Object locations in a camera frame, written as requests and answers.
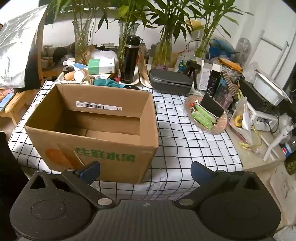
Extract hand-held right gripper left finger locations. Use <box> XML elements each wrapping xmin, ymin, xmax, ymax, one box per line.
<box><xmin>29</xmin><ymin>161</ymin><xmax>115</xmax><ymax>209</ymax></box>

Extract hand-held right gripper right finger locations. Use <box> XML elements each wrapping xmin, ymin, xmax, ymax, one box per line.
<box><xmin>174</xmin><ymin>161</ymin><xmax>269</xmax><ymax>207</ymax></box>

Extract brown cardboard box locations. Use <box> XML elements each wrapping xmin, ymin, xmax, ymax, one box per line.
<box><xmin>24</xmin><ymin>83</ymin><xmax>160</xmax><ymax>184</ymax></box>

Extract teal cloth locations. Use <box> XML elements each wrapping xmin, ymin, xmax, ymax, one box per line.
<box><xmin>94</xmin><ymin>77</ymin><xmax>124</xmax><ymax>88</ymax></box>

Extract bundle of green packets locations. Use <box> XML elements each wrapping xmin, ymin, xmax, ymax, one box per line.
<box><xmin>192</xmin><ymin>103</ymin><xmax>218</xmax><ymax>130</ymax></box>

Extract black sponge block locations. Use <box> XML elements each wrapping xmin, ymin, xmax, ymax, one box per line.
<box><xmin>201</xmin><ymin>94</ymin><xmax>224</xmax><ymax>117</ymax></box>

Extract pink liquid bottle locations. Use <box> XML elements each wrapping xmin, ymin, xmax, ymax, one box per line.
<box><xmin>221</xmin><ymin>91</ymin><xmax>234</xmax><ymax>109</ymax></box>

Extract white plastic stand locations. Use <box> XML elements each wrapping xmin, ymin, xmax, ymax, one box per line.
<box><xmin>264</xmin><ymin>113</ymin><xmax>295</xmax><ymax>163</ymax></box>

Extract white plastic device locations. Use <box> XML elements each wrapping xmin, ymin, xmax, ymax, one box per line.
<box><xmin>246</xmin><ymin>102</ymin><xmax>279</xmax><ymax>131</ymax></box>

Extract blue carton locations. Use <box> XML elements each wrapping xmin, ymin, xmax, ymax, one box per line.
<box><xmin>217</xmin><ymin>76</ymin><xmax>232</xmax><ymax>98</ymax></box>

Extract black carton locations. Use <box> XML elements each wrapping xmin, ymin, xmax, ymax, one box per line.
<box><xmin>206</xmin><ymin>64</ymin><xmax>222</xmax><ymax>98</ymax></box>

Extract cola bottle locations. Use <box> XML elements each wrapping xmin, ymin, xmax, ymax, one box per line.
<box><xmin>280</xmin><ymin>137</ymin><xmax>296</xmax><ymax>158</ymax></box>

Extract black device box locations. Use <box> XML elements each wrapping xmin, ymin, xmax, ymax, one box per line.
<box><xmin>238</xmin><ymin>79</ymin><xmax>278</xmax><ymax>109</ymax></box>

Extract white carton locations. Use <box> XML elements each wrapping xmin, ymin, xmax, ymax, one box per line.
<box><xmin>199</xmin><ymin>62</ymin><xmax>212</xmax><ymax>91</ymax></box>

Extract grey zip case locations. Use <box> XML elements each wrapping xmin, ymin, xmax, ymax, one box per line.
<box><xmin>149</xmin><ymin>69</ymin><xmax>194</xmax><ymax>95</ymax></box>

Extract green white tissue box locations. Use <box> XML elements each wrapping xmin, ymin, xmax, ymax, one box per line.
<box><xmin>88</xmin><ymin>58</ymin><xmax>115</xmax><ymax>75</ymax></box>

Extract white blue tube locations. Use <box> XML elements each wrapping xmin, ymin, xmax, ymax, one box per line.
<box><xmin>63</xmin><ymin>61</ymin><xmax>88</xmax><ymax>70</ymax></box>

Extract small black tripod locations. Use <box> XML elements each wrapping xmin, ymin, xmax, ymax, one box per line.
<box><xmin>186</xmin><ymin>60</ymin><xmax>201</xmax><ymax>91</ymax></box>

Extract white plastic tub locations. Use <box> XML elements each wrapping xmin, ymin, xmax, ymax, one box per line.
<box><xmin>252</xmin><ymin>71</ymin><xmax>292</xmax><ymax>106</ymax></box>

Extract white printed gift bag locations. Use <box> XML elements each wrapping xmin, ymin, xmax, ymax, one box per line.
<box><xmin>177</xmin><ymin>52</ymin><xmax>197</xmax><ymax>73</ymax></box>

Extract smartphone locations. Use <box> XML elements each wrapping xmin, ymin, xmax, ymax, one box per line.
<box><xmin>0</xmin><ymin>93</ymin><xmax>15</xmax><ymax>112</ymax></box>

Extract orange cloth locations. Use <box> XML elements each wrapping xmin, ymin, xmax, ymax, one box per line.
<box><xmin>217</xmin><ymin>58</ymin><xmax>243</xmax><ymax>73</ymax></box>

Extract brown paper bag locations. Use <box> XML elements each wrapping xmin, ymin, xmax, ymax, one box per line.
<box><xmin>138</xmin><ymin>50</ymin><xmax>152</xmax><ymax>87</ymax></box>

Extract black thermos bottle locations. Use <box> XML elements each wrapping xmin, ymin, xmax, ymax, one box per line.
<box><xmin>120</xmin><ymin>35</ymin><xmax>144</xmax><ymax>84</ymax></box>

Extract white plastic bag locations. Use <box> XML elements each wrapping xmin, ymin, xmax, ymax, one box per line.
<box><xmin>90</xmin><ymin>50</ymin><xmax>118</xmax><ymax>64</ymax></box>

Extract black round object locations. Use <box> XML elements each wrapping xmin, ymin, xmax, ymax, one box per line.
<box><xmin>53</xmin><ymin>46</ymin><xmax>67</xmax><ymax>64</ymax></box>

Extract glass vase with bamboo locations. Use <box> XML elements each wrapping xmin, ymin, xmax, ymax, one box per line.
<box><xmin>143</xmin><ymin>0</ymin><xmax>199</xmax><ymax>67</ymax></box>
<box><xmin>46</xmin><ymin>0</ymin><xmax>109</xmax><ymax>64</ymax></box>
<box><xmin>185</xmin><ymin>0</ymin><xmax>255</xmax><ymax>59</ymax></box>
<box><xmin>97</xmin><ymin>0</ymin><xmax>151</xmax><ymax>70</ymax></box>

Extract blue bag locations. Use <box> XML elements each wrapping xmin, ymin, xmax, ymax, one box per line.
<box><xmin>209</xmin><ymin>38</ymin><xmax>236</xmax><ymax>58</ymax></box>

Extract silver foil bag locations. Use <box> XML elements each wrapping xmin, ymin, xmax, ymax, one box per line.
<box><xmin>0</xmin><ymin>6</ymin><xmax>48</xmax><ymax>88</ymax></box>

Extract white metal rack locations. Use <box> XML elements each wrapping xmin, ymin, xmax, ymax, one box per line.
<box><xmin>259</xmin><ymin>30</ymin><xmax>290</xmax><ymax>79</ymax></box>

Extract striped ribbon cable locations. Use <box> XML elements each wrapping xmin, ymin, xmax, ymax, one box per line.
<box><xmin>222</xmin><ymin>71</ymin><xmax>241</xmax><ymax>94</ymax></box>

